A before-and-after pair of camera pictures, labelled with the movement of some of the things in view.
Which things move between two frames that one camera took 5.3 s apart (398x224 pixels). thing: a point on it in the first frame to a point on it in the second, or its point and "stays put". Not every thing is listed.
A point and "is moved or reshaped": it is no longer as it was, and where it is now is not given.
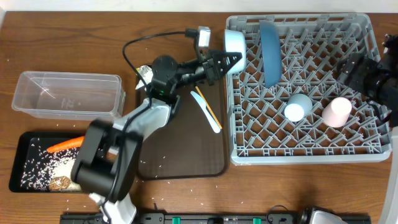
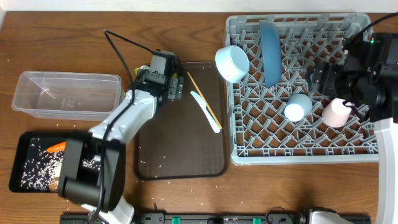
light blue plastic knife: (201, 102) stays put
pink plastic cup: (336, 114) stays put
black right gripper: (357, 67) to (326, 74)
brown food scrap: (60, 183) stays put
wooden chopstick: (208, 107) stays put
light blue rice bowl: (235, 41) is moved or reshaped
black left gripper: (210, 66) to (175, 87)
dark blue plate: (271, 50) stays put
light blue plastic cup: (298, 106) stays put
